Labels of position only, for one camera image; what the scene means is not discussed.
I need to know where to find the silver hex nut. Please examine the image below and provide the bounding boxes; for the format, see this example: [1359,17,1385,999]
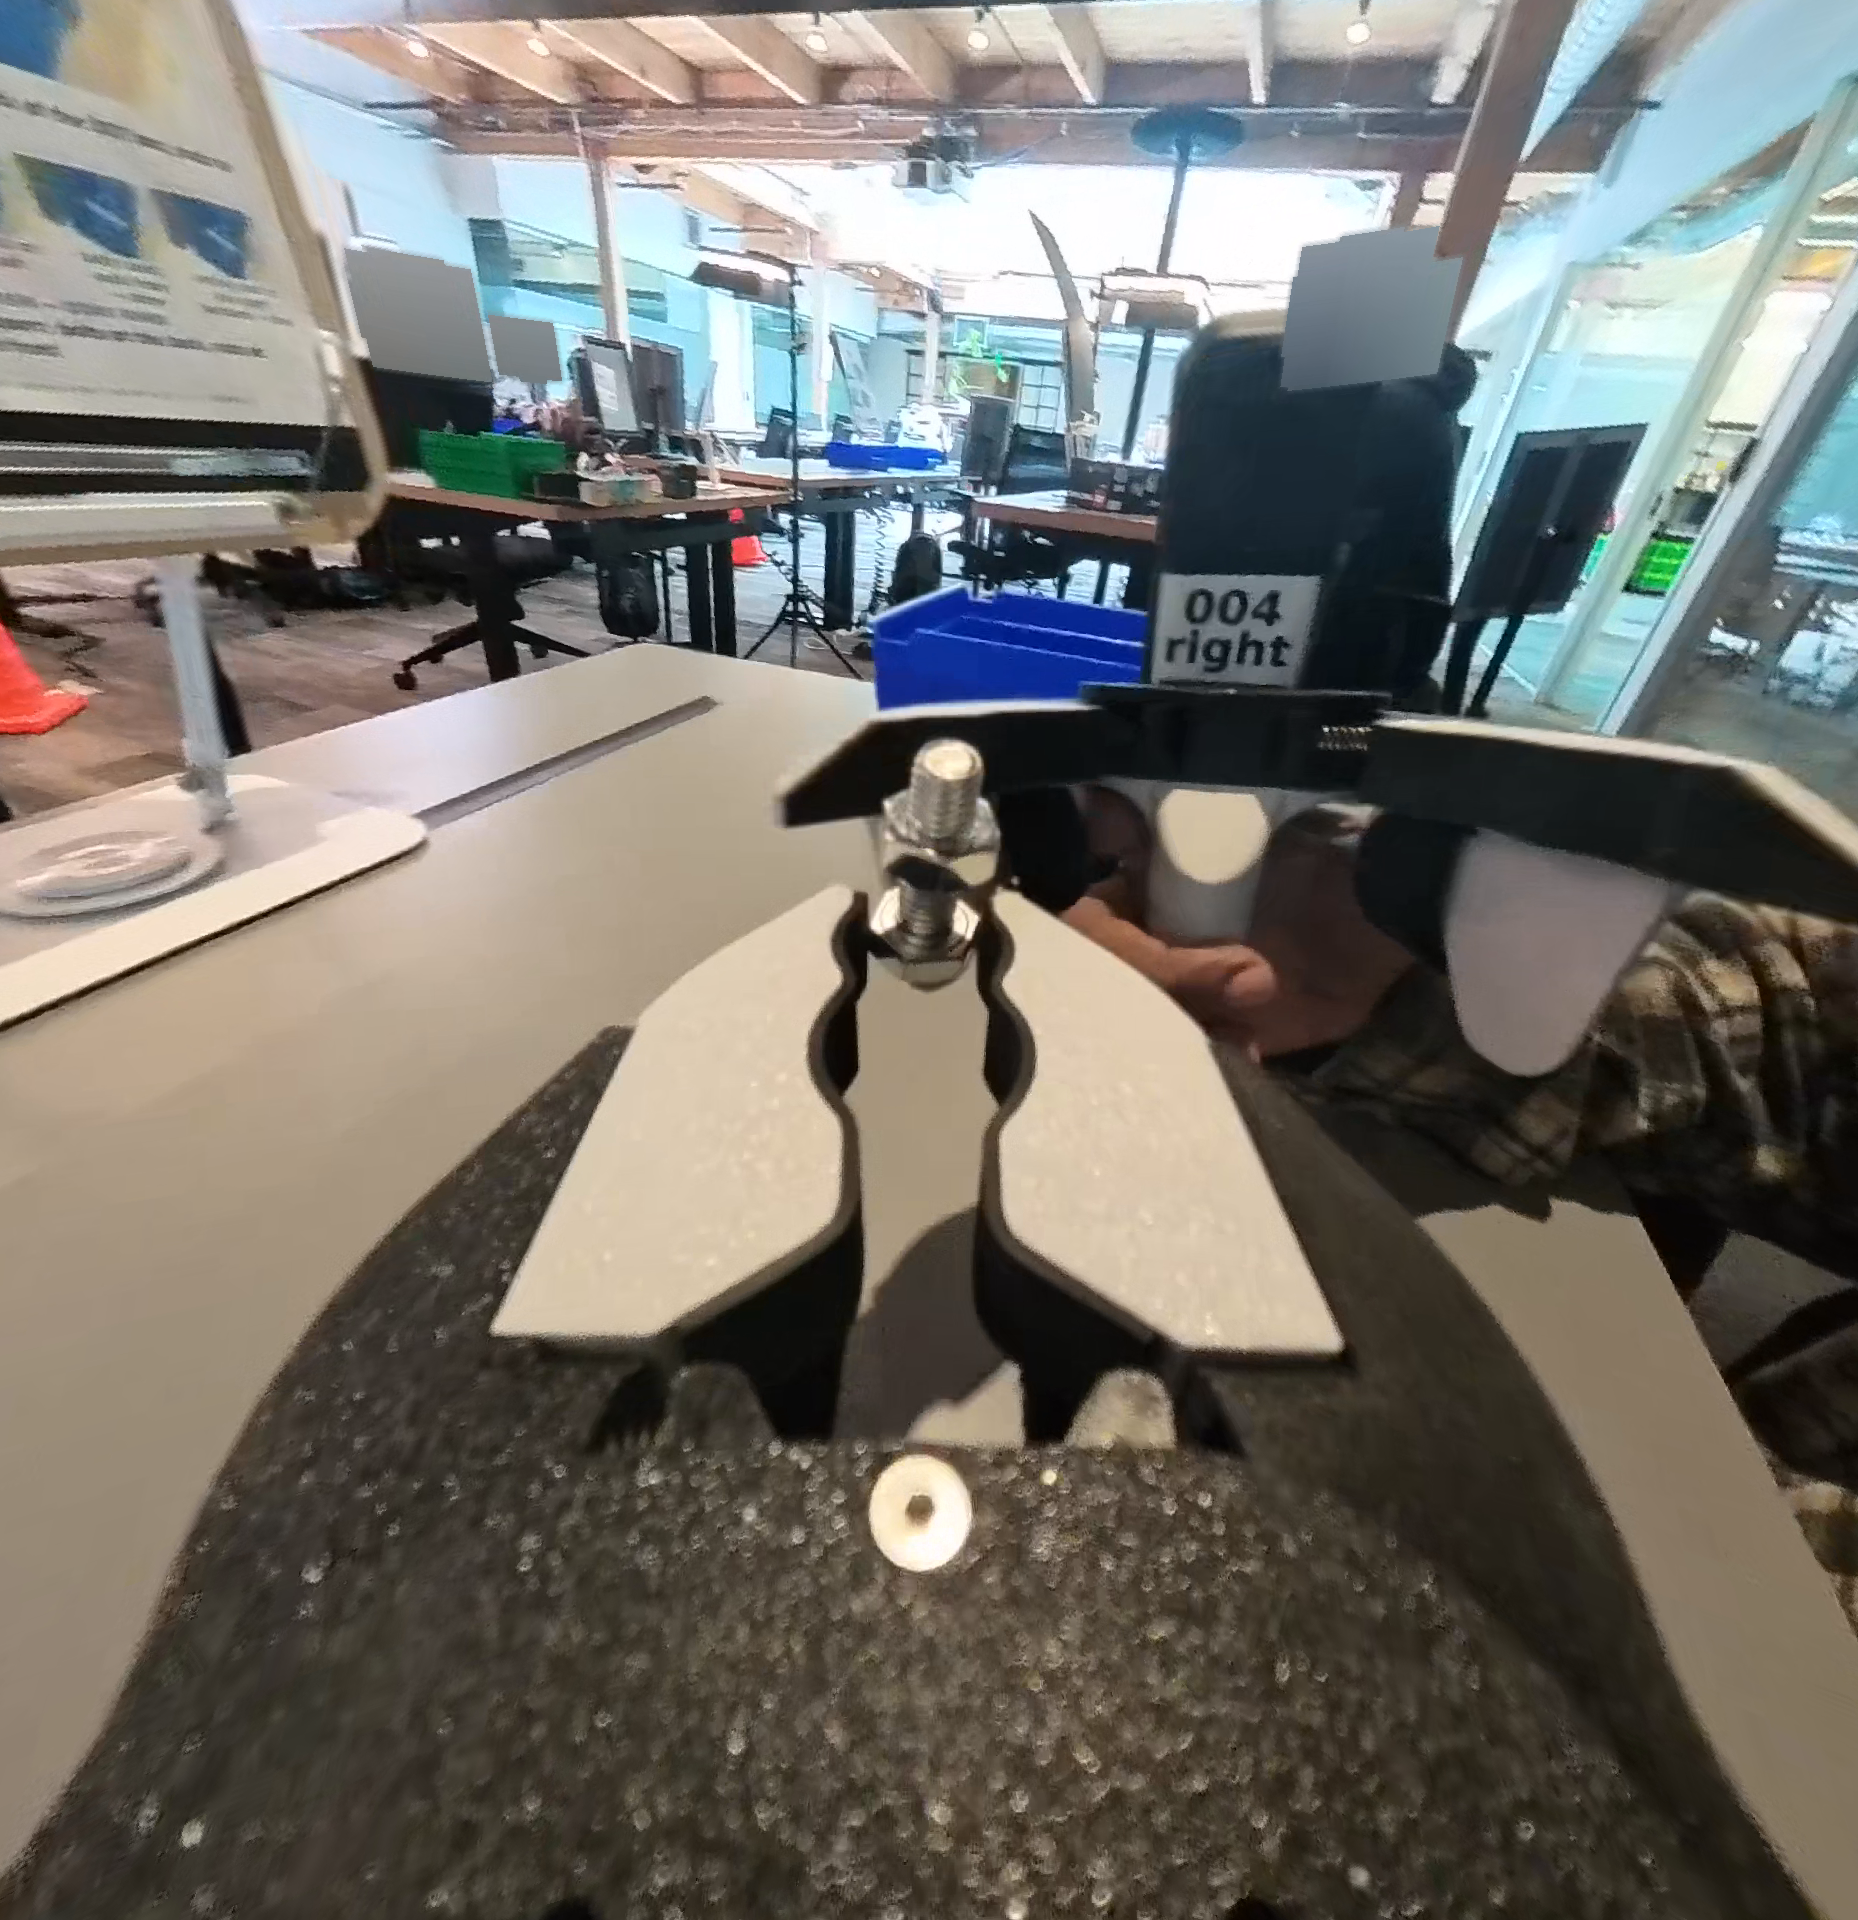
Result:
[882,792,1004,870]

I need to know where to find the person's plaid shirt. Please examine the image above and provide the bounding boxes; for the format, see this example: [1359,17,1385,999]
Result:
[1774,1481,1858,1651]

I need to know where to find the green plastic crates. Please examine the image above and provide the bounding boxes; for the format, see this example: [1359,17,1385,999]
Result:
[415,421,571,490]

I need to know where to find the black tripod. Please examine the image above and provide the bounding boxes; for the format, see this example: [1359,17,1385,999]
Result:
[739,243,874,676]

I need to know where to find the black desk monitors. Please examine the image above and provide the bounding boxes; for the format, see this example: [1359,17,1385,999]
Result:
[574,336,687,451]

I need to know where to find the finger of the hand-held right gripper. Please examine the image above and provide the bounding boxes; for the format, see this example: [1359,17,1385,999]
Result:
[1367,720,1858,1077]
[779,700,1158,833]

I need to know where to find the black monitor on stand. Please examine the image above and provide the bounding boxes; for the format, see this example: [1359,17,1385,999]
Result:
[1450,421,1652,622]

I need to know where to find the brown wooden post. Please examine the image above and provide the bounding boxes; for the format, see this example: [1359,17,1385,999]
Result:
[1432,0,1580,264]

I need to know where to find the clear document stand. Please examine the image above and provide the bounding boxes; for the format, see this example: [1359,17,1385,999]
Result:
[0,0,395,914]

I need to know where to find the blue plastic bin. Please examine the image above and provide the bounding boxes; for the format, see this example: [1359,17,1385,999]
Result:
[874,579,1158,722]

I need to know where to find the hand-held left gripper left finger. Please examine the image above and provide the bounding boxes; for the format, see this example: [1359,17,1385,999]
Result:
[496,881,862,1364]

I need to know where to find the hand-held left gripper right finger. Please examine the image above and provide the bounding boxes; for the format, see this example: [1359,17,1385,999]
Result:
[979,900,1352,1364]

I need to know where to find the black round ceiling lamp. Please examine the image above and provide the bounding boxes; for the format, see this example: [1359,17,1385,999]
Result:
[1134,102,1247,274]

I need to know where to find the silver bolt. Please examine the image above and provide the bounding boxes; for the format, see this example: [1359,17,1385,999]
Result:
[862,743,1012,992]

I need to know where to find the printed instruction sheet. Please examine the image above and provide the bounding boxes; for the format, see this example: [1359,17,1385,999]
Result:
[0,0,340,429]

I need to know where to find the person's right hand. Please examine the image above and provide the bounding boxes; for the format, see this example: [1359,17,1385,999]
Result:
[1068,792,1407,1063]

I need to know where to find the black office chair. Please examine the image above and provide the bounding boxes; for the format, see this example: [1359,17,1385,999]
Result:
[395,532,593,697]

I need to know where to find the large orange traffic cone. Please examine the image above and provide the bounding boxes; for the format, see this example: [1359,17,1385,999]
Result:
[0,579,92,743]

